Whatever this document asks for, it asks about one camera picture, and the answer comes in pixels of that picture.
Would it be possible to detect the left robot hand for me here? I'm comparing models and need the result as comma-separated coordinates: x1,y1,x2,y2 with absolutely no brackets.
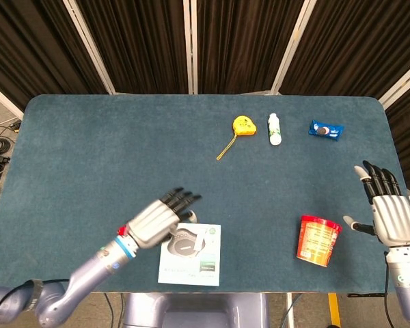
125,187,202,249

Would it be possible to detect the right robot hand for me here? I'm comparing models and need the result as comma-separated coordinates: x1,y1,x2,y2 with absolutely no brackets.
343,160,410,247

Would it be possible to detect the lavender robot base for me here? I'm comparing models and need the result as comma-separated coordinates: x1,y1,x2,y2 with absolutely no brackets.
122,292,271,328

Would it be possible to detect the light blue speaker box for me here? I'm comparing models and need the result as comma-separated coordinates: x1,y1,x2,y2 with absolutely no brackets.
157,222,222,287

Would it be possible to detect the blue felt table cover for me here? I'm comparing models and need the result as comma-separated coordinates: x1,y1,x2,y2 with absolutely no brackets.
0,94,410,295

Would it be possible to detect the red instant noodle cup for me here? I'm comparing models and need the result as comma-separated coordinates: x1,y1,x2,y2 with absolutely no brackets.
295,214,343,268

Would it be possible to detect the blue cookie packet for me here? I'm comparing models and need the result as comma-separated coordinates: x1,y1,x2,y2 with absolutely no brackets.
307,120,345,141

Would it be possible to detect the yellow tape measure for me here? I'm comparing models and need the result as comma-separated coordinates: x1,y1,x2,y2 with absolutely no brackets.
215,115,257,161

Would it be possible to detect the small white plastic bottle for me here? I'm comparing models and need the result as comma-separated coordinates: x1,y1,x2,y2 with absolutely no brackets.
266,113,282,146

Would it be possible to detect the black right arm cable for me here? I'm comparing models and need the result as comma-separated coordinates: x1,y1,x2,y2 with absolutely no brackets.
382,251,394,328

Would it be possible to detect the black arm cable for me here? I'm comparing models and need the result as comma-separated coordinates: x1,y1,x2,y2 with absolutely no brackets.
382,251,394,328
0,278,71,328

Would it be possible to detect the yellow post under table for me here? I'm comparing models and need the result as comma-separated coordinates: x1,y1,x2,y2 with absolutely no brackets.
327,292,341,328

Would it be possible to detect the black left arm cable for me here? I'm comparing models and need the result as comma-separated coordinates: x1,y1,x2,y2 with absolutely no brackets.
0,278,71,328

